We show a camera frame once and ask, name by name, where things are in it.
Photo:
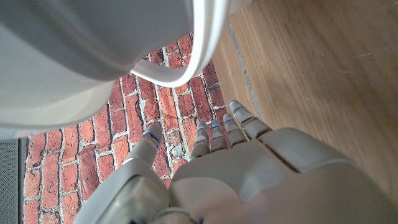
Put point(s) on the dark grey perforated panel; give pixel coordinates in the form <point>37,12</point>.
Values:
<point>11,186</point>

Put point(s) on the white grey collapsible bucket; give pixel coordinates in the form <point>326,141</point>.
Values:
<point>77,56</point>

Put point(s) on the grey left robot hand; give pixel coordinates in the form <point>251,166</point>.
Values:
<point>248,180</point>

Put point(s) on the red brick printed backdrop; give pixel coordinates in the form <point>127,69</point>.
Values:
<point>93,155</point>

